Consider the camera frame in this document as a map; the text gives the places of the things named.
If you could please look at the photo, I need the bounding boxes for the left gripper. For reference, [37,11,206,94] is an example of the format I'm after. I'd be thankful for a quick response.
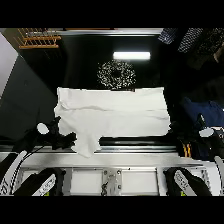
[49,132,79,151]

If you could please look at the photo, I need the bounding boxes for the black cable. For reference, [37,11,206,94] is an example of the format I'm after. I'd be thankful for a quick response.
[9,145,45,196]

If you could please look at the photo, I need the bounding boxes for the heap of clothes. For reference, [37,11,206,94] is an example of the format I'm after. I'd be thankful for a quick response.
[173,49,224,101]

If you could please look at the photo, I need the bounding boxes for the blue garment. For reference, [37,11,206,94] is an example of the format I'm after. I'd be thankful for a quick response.
[181,97,224,129]

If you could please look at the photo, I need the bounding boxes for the blue checked shirt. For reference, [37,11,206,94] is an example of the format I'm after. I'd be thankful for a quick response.
[157,27,180,45]

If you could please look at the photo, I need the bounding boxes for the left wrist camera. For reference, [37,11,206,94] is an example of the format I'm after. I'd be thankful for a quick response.
[49,116,63,134]

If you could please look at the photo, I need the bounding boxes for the silver frame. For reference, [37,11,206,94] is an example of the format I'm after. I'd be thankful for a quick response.
[0,143,224,197]

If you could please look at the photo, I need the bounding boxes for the white T-shirt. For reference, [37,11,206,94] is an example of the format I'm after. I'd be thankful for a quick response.
[53,86,172,159]

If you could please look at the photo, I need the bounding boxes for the dark dotted garment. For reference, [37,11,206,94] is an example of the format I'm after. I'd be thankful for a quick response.
[177,27,224,55]

